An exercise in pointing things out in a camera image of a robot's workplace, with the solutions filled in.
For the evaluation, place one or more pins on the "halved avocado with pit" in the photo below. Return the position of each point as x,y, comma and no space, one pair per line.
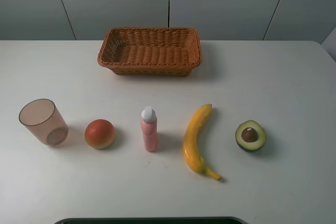
250,136

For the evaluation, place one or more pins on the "brown wicker basket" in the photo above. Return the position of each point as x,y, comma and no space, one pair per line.
144,50

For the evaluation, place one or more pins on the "pink bottle white cap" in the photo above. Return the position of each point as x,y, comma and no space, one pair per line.
149,129

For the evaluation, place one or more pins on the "yellow banana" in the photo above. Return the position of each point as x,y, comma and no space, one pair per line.
190,150

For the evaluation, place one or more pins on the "red orange round fruit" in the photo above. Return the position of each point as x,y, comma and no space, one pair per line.
100,134

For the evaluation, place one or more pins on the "black tray edge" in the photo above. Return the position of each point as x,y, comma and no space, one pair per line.
152,220

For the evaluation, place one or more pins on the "translucent brown plastic cup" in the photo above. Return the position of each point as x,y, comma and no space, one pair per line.
42,118

